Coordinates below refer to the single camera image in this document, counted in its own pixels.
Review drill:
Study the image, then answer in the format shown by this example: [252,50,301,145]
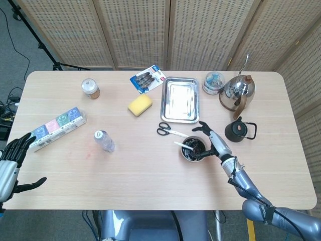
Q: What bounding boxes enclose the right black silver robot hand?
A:
[192,121,233,160]

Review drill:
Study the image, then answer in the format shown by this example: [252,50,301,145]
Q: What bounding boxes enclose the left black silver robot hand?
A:
[0,132,48,205]

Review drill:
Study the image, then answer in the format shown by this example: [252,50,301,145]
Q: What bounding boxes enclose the white plastic utensil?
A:
[174,141,195,152]

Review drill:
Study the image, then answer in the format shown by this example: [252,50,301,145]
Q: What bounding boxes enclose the small black pitcher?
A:
[224,116,258,143]

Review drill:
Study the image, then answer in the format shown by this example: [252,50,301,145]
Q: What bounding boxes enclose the cup with dark interior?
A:
[181,135,209,163]

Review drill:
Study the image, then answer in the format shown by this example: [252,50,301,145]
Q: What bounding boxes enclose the stainless steel tray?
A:
[159,76,201,125]

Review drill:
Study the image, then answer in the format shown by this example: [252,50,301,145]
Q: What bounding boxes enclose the multipack of tissue packets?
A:
[27,106,89,154]

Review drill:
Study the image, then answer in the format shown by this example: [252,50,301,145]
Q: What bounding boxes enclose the clear jar of colourful clips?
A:
[202,71,225,96]

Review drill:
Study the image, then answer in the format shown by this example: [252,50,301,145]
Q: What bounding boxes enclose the silver table leg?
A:
[214,210,223,241]

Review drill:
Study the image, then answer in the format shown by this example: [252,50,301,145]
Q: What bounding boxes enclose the yellow sponge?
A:
[127,93,153,118]

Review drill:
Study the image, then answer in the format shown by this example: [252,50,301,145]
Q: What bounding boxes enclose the yellow strip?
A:
[246,217,256,241]

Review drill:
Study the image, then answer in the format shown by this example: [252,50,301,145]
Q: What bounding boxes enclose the blue blister pack of clips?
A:
[129,64,167,95]

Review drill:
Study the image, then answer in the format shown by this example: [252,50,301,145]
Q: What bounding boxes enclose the clear plastic water bottle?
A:
[93,130,116,153]

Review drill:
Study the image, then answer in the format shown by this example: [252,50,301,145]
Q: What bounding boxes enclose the grey robot torso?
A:
[100,210,210,241]

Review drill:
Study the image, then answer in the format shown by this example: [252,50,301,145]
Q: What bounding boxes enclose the spice jar white lid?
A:
[81,78,101,100]

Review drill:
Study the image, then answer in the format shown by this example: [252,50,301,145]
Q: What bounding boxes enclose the black tripod stand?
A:
[6,0,91,72]

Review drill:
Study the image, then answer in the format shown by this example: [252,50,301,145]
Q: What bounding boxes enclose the wooden woven folding screen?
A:
[15,0,321,199]

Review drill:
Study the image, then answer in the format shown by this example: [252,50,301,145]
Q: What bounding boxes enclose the bundle of floor cables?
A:
[0,86,21,141]

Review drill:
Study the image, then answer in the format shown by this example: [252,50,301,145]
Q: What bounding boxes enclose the steel gooseneck kettle wooden handle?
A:
[219,53,257,121]

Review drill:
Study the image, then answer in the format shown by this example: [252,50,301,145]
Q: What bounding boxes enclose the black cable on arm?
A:
[227,157,308,241]

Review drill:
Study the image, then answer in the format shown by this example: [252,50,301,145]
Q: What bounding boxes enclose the black handled scissors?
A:
[156,122,189,138]

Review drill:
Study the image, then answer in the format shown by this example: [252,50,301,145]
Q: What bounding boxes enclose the thin black floor cable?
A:
[0,7,31,81]

